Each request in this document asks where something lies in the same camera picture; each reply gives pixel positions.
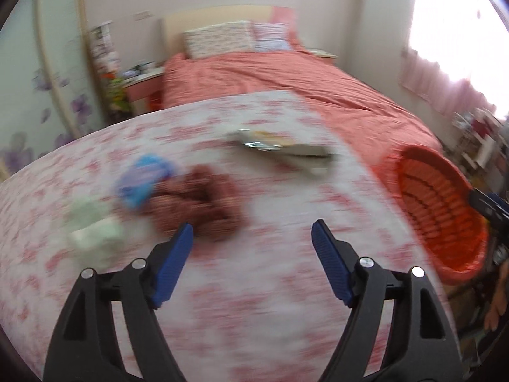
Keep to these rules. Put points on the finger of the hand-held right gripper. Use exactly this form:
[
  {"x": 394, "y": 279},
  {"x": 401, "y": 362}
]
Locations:
[{"x": 487, "y": 205}]

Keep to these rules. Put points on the bed with coral bedspread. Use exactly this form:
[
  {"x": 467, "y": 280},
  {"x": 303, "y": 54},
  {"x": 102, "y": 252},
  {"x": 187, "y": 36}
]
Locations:
[{"x": 278, "y": 75}]

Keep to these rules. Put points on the floral pillow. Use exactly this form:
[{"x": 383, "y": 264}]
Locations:
[{"x": 220, "y": 39}]

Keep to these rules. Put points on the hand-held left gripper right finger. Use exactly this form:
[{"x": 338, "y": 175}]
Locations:
[{"x": 332, "y": 264}]

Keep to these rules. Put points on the pale grey-green cloth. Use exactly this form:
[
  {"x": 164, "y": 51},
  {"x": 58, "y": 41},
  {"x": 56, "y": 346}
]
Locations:
[{"x": 93, "y": 227}]

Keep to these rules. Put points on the olive grey garment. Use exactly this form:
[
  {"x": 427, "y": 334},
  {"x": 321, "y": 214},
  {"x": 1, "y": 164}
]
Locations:
[{"x": 286, "y": 149}]

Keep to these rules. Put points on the brown cloth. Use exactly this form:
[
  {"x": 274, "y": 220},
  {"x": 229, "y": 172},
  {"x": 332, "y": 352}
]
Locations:
[{"x": 199, "y": 203}]

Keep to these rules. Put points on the wardrobe with purple flowers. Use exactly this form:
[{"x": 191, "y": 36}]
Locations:
[{"x": 28, "y": 87}]

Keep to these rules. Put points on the person's right hand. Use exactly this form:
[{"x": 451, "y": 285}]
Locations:
[{"x": 499, "y": 298}]

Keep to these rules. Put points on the blue and white packet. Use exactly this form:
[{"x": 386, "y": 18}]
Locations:
[{"x": 145, "y": 179}]

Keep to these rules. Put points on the wall outlet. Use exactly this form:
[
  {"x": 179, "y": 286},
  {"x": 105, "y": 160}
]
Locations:
[{"x": 143, "y": 15}]

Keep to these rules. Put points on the pink striped pillow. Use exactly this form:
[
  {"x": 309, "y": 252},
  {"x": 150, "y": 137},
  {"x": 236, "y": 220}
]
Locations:
[{"x": 272, "y": 36}]

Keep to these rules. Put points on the pink floral tablecloth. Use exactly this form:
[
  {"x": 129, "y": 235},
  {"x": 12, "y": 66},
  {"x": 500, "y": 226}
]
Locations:
[{"x": 258, "y": 318}]

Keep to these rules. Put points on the wooden headboard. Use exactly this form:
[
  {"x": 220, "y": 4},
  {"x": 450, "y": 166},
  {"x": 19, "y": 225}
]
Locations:
[{"x": 214, "y": 16}]

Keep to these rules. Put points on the orange plastic basket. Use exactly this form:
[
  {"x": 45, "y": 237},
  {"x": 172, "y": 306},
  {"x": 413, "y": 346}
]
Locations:
[{"x": 437, "y": 211}]

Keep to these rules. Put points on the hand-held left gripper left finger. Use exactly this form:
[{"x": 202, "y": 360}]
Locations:
[{"x": 173, "y": 264}]

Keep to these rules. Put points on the pink curtain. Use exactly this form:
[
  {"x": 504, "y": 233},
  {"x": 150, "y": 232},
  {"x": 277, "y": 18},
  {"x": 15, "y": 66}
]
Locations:
[{"x": 429, "y": 83}]

